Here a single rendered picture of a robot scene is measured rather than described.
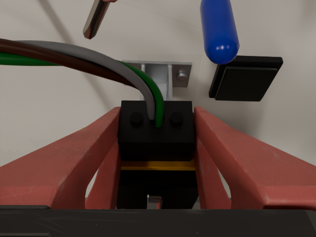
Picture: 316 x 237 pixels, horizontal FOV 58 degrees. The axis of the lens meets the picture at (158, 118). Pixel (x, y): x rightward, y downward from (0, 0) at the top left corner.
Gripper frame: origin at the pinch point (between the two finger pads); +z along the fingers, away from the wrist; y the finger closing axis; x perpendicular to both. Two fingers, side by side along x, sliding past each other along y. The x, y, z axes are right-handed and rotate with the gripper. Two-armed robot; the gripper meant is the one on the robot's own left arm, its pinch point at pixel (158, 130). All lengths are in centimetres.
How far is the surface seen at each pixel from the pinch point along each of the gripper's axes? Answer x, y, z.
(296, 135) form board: 9.5, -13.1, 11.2
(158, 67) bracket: 0.6, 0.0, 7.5
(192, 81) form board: 2.1, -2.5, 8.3
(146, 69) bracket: 0.9, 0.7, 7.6
